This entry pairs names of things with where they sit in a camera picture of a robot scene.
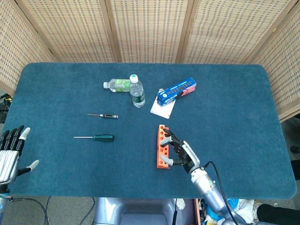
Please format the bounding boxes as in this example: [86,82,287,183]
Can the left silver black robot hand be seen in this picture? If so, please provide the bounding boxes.
[0,125,40,186]

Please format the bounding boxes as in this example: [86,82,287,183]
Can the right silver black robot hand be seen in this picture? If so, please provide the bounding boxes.
[159,127,201,174]

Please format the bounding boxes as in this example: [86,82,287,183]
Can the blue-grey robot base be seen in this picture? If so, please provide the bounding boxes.
[93,197,195,225]

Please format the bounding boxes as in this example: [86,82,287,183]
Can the orange tool holder rack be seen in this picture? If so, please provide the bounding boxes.
[156,124,171,169]

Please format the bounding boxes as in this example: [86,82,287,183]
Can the black metal precision screwdriver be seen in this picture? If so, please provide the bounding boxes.
[84,113,119,119]

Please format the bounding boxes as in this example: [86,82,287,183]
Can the white round plate on base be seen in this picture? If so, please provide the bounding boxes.
[176,198,187,211]

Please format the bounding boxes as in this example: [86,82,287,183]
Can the white flat box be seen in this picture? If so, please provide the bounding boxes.
[150,88,176,119]

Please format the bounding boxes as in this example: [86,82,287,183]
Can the black equipment with yellow part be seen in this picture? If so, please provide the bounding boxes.
[0,93,12,124]

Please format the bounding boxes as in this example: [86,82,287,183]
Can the red-brown crate edge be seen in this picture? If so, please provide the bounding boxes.
[193,199,202,225]

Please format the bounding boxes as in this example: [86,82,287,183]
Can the blue table mat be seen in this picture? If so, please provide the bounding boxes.
[1,62,297,200]

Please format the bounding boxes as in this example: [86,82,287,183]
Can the blue cookie box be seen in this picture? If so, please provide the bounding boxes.
[157,77,197,106]

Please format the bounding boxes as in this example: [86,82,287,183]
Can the white plastic bag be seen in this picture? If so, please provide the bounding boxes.
[235,199,255,223]

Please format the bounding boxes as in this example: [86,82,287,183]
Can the clear bottle dark green label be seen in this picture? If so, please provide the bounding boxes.
[129,74,146,108]

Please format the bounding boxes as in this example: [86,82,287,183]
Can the clear bottle light green label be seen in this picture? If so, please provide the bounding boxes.
[103,78,131,93]

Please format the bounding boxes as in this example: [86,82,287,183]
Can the bamboo folding screen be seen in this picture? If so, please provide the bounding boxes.
[0,0,300,122]

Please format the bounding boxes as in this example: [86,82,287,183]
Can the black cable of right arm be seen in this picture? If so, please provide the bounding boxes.
[201,161,238,225]

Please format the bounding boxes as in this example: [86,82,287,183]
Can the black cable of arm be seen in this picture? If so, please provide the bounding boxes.
[8,198,50,225]
[201,161,238,225]

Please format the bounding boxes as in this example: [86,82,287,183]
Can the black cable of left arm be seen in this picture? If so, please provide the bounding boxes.
[8,198,50,225]

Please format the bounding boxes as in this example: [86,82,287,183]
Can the black strap on base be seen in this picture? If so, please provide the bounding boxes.
[172,199,178,225]

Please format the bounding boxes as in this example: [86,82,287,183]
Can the teal black handled screwdriver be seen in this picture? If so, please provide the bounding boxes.
[73,134,115,142]

